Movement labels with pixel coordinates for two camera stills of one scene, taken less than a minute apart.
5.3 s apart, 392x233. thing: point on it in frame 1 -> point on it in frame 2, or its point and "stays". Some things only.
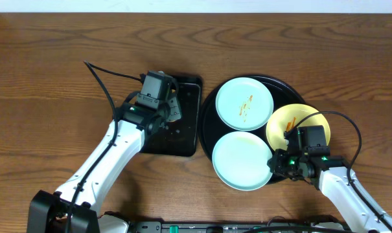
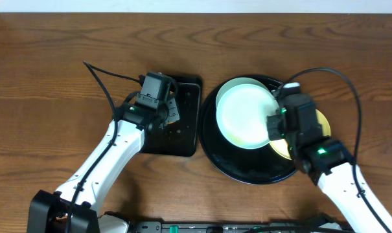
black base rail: [193, 227] stays
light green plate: [240, 160] -> [242, 109]
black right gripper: [276, 164] -> [273, 122]
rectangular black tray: [180, 138] stays
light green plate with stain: [244, 103] stays
